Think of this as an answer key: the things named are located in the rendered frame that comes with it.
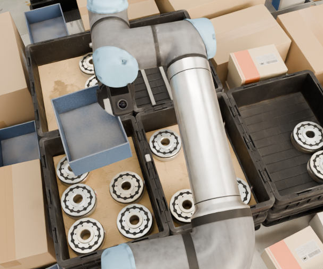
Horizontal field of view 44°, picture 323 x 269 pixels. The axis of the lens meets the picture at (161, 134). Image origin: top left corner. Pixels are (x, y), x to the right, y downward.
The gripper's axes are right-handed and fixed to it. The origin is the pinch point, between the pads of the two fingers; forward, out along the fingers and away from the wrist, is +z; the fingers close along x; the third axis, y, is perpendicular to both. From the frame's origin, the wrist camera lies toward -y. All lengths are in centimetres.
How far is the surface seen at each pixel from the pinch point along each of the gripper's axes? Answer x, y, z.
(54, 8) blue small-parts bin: 7, 81, 31
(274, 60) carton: -59, 18, 15
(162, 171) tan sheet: -12.0, -4.8, 28.6
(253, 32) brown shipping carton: -62, 38, 21
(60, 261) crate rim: 22.4, -25.3, 21.7
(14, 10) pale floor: 30, 191, 115
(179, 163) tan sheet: -18.1, -4.0, 28.0
